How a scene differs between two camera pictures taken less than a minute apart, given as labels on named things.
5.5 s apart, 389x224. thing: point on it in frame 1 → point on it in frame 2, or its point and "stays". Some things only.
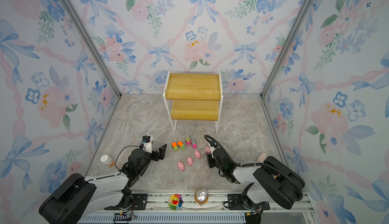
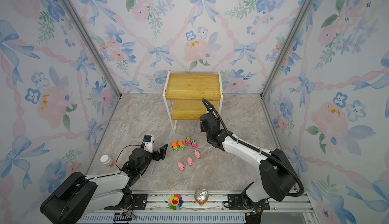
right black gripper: x=210 y=160 → x=218 y=122
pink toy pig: x=190 y=161 stays
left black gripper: x=161 y=154 stays
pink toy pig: x=197 y=154 stays
